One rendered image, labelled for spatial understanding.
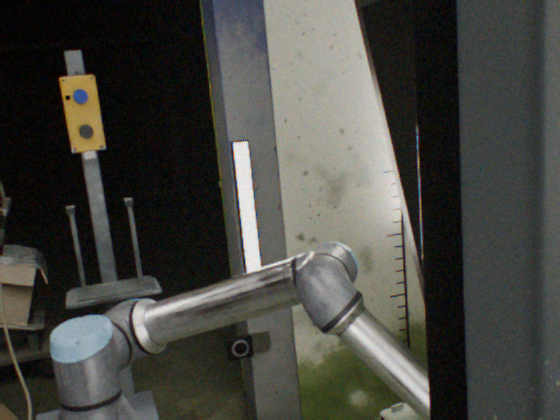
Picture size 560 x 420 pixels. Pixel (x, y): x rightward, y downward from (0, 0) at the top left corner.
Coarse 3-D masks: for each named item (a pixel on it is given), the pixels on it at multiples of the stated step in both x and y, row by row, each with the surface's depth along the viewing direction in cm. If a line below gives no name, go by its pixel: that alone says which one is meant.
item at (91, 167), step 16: (80, 64) 218; (96, 160) 225; (96, 176) 226; (96, 192) 227; (96, 208) 228; (96, 224) 229; (96, 240) 230; (112, 256) 233; (112, 272) 234; (128, 368) 243; (128, 384) 244
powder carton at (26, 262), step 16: (0, 256) 332; (16, 256) 369; (32, 256) 372; (0, 272) 329; (16, 272) 331; (32, 272) 334; (16, 288) 336; (32, 288) 339; (16, 304) 338; (0, 320) 337; (16, 320) 339
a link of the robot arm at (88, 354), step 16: (80, 320) 153; (96, 320) 151; (64, 336) 144; (80, 336) 143; (96, 336) 144; (112, 336) 149; (64, 352) 143; (80, 352) 142; (96, 352) 144; (112, 352) 148; (128, 352) 155; (64, 368) 143; (80, 368) 143; (96, 368) 144; (112, 368) 148; (64, 384) 145; (80, 384) 144; (96, 384) 145; (112, 384) 148; (64, 400) 146; (80, 400) 145; (96, 400) 145
